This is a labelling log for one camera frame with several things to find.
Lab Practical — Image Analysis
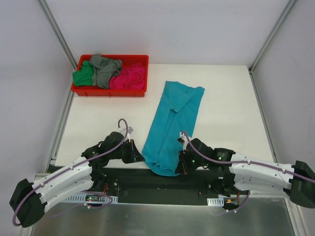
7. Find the aluminium frame post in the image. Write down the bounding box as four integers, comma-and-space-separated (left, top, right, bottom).
249, 0, 298, 75
37, 0, 77, 69

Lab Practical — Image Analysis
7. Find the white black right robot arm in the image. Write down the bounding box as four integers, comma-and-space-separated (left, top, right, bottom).
175, 135, 315, 208

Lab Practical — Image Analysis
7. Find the right white cable duct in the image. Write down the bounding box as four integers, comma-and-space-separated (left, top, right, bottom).
207, 197, 224, 207

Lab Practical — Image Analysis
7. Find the teal t shirt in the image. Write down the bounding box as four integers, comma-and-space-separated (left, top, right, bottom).
142, 81, 205, 177

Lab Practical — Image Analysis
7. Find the white cable duct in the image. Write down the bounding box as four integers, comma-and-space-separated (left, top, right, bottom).
207, 197, 224, 207
60, 192, 118, 204

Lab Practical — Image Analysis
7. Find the pink t shirt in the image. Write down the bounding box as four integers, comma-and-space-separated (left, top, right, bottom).
109, 63, 146, 90

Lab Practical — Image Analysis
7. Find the grey t shirt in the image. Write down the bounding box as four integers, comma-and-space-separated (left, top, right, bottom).
89, 54, 123, 89

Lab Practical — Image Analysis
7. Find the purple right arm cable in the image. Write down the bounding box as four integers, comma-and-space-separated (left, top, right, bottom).
177, 131, 315, 184

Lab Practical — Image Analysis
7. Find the left aluminium frame post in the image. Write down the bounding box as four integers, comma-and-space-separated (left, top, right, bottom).
37, 0, 77, 69

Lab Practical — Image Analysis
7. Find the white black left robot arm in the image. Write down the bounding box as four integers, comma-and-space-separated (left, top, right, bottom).
9, 132, 144, 228

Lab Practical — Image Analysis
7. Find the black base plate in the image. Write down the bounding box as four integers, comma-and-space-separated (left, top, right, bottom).
90, 168, 247, 206

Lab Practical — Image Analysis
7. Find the right aluminium frame post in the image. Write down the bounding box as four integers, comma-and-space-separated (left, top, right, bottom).
249, 0, 298, 75

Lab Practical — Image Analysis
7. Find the green t shirt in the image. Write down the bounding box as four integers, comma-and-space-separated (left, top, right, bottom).
72, 60, 94, 87

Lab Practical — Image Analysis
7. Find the red plastic bin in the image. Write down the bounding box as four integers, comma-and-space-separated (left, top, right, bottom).
71, 55, 149, 97

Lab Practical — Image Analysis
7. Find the left white cable duct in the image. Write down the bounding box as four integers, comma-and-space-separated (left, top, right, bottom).
60, 192, 118, 204

